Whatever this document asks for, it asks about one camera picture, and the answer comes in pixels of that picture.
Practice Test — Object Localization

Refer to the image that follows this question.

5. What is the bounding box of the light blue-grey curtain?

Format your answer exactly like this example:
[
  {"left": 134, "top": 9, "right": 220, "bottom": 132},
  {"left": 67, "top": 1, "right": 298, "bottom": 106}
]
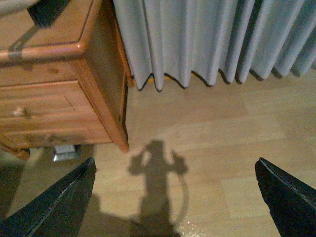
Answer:
[{"left": 114, "top": 0, "right": 316, "bottom": 91}]

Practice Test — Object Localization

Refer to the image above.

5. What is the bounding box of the wooden drawer knob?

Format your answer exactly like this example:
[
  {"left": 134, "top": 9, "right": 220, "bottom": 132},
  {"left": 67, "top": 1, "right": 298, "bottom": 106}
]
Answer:
[{"left": 13, "top": 107, "right": 28, "bottom": 118}]

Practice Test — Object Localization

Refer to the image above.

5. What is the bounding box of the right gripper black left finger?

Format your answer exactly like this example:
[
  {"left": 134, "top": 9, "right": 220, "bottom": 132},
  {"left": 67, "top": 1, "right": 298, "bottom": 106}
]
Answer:
[{"left": 0, "top": 157, "right": 96, "bottom": 237}]

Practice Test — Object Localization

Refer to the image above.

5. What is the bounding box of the beige plastic dustpan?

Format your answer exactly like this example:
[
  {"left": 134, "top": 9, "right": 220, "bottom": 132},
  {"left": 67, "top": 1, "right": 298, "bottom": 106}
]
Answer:
[{"left": 0, "top": 0, "right": 39, "bottom": 17}]

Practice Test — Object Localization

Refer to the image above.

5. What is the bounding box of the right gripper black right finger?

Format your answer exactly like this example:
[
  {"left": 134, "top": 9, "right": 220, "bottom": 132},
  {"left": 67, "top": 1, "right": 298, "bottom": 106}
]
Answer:
[{"left": 255, "top": 158, "right": 316, "bottom": 237}]

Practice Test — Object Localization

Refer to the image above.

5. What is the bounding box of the white power strip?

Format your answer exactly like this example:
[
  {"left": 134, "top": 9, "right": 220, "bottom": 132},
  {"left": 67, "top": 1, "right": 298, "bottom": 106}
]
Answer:
[{"left": 52, "top": 145, "right": 77, "bottom": 162}]

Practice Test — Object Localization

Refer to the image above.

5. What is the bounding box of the wooden nightstand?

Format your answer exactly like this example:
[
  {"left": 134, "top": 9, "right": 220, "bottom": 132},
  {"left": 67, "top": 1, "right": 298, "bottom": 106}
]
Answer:
[{"left": 0, "top": 0, "right": 133, "bottom": 159}]

